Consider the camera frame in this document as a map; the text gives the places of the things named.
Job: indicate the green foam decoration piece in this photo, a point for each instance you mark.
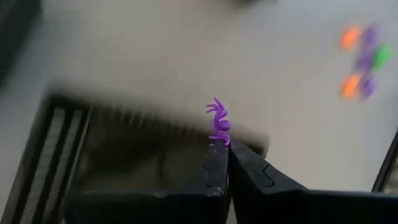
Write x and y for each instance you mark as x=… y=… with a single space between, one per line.
x=382 y=57

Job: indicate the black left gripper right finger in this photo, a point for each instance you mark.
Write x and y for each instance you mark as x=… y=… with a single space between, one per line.
x=255 y=193

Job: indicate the purple plastic spider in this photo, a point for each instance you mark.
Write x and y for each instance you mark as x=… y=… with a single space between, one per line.
x=221 y=124
x=370 y=35
x=367 y=86
x=364 y=62

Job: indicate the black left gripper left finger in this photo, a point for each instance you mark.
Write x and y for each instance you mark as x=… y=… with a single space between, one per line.
x=214 y=186

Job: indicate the black plastic slotted basket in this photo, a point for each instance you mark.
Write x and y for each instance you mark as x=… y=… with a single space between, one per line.
x=124 y=161
x=15 y=31

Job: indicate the orange plastic spider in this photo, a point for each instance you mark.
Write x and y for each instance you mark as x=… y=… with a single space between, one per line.
x=349 y=38
x=350 y=86

